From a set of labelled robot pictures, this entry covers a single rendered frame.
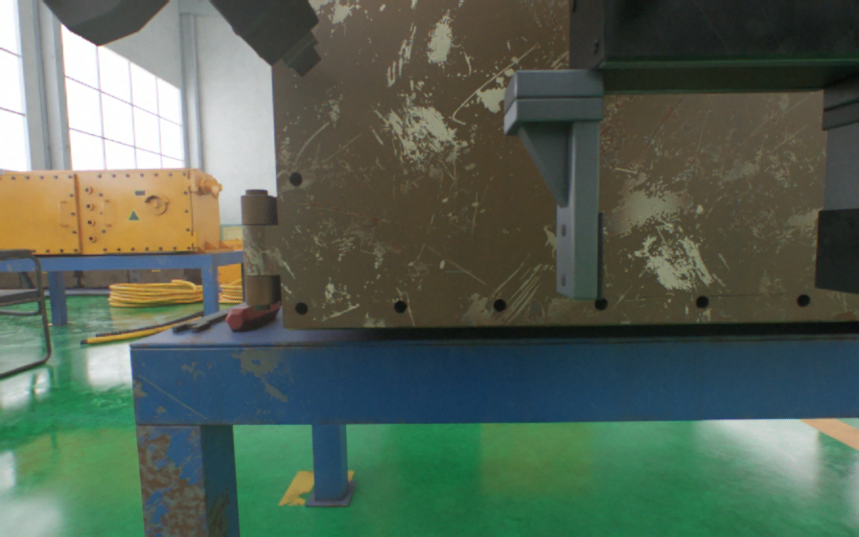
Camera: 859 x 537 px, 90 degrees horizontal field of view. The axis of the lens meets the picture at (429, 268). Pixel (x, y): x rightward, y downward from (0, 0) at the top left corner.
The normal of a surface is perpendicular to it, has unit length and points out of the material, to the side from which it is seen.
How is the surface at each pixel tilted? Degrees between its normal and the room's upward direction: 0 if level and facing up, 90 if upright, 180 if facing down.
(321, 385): 90
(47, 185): 90
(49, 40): 90
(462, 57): 90
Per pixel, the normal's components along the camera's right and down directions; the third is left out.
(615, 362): -0.02, 0.08
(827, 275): -1.00, 0.02
